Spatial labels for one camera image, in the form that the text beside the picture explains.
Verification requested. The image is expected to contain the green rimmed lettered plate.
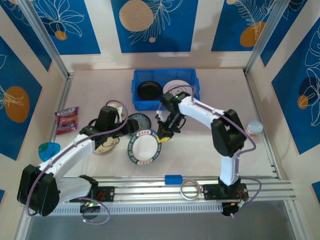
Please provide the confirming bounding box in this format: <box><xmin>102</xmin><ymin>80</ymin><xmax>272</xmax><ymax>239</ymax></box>
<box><xmin>126</xmin><ymin>128</ymin><xmax>163</xmax><ymax>166</ymax></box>

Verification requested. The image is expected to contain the blue patterned plate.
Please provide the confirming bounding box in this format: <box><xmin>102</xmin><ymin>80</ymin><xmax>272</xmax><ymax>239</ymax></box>
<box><xmin>128</xmin><ymin>112</ymin><xmax>152</xmax><ymax>135</ymax></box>

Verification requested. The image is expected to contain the cream flowered plate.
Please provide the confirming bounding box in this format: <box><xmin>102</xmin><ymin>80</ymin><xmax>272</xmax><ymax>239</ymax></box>
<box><xmin>92</xmin><ymin>136</ymin><xmax>120</xmax><ymax>156</ymax></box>

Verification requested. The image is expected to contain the black glossy plate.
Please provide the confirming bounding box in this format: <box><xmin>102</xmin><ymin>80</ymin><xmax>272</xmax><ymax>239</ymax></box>
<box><xmin>136</xmin><ymin>80</ymin><xmax>164</xmax><ymax>101</ymax></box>

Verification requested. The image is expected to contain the white plate dark thin rim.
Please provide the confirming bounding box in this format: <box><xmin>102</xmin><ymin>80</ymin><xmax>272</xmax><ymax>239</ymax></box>
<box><xmin>162</xmin><ymin>78</ymin><xmax>195</xmax><ymax>100</ymax></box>

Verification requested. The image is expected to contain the blue plastic bin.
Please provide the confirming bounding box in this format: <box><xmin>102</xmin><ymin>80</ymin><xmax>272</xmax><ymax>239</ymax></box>
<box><xmin>130</xmin><ymin>67</ymin><xmax>201</xmax><ymax>112</ymax></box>

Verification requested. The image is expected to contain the purple red candy bag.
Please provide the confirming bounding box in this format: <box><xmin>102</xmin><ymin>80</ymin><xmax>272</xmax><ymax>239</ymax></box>
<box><xmin>54</xmin><ymin>106</ymin><xmax>80</xmax><ymax>136</ymax></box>

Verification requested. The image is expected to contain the blue plastic block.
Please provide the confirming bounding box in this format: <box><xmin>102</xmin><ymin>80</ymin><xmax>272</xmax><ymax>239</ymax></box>
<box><xmin>164</xmin><ymin>174</ymin><xmax>183</xmax><ymax>186</ymax></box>

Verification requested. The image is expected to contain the clear tape roll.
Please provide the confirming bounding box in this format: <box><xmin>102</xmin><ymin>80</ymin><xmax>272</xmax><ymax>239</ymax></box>
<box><xmin>179</xmin><ymin>179</ymin><xmax>201</xmax><ymax>201</ymax></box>

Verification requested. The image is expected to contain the blue green small bowl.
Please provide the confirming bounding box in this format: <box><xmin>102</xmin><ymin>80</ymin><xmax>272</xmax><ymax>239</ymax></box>
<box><xmin>37</xmin><ymin>141</ymin><xmax>62</xmax><ymax>162</ymax></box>

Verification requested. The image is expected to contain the black controller board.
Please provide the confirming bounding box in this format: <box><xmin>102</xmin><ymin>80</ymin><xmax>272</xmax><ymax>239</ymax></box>
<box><xmin>79</xmin><ymin>201</ymin><xmax>101</xmax><ymax>214</ymax></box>
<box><xmin>221</xmin><ymin>199</ymin><xmax>248</xmax><ymax>218</ymax></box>

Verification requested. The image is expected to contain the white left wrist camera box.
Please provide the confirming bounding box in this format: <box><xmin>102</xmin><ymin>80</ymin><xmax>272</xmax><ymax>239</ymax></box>
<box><xmin>116</xmin><ymin>104</ymin><xmax>128</xmax><ymax>118</ymax></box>

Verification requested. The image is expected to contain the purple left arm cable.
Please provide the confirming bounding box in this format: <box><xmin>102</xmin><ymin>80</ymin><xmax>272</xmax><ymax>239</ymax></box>
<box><xmin>26</xmin><ymin>99</ymin><xmax>130</xmax><ymax>225</ymax></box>

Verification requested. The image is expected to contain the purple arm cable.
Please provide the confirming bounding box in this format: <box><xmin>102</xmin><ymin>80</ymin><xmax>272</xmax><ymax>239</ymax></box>
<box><xmin>166</xmin><ymin>84</ymin><xmax>263</xmax><ymax>218</ymax></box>
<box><xmin>26</xmin><ymin>99</ymin><xmax>130</xmax><ymax>225</ymax></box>

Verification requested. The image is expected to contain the aluminium side rail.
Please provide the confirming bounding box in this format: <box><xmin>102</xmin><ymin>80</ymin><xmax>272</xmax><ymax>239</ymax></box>
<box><xmin>48</xmin><ymin>71</ymin><xmax>76</xmax><ymax>143</ymax></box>
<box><xmin>243</xmin><ymin>68</ymin><xmax>283</xmax><ymax>180</ymax></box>

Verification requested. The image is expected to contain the aluminium rail frame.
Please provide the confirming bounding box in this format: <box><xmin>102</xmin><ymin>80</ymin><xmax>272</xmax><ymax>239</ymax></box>
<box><xmin>21</xmin><ymin>175</ymin><xmax>297</xmax><ymax>208</ymax></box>

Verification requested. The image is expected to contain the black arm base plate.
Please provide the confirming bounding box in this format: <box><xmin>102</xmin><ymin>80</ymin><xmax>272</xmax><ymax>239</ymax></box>
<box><xmin>202</xmin><ymin>183</ymin><xmax>250</xmax><ymax>201</ymax></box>
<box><xmin>69</xmin><ymin>186</ymin><xmax>116</xmax><ymax>204</ymax></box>

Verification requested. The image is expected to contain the white slotted cable duct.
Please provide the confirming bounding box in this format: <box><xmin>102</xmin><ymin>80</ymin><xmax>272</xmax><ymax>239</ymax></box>
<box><xmin>31</xmin><ymin>202</ymin><xmax>224</xmax><ymax>217</ymax></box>

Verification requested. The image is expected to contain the aluminium corner post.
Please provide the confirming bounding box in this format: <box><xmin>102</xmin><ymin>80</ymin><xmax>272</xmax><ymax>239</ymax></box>
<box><xmin>17</xmin><ymin>0</ymin><xmax>74</xmax><ymax>79</ymax></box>
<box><xmin>243</xmin><ymin>0</ymin><xmax>295</xmax><ymax>76</ymax></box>

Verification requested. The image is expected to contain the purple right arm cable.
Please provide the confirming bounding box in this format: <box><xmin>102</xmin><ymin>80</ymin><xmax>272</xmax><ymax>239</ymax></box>
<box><xmin>166</xmin><ymin>84</ymin><xmax>263</xmax><ymax>218</ymax></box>

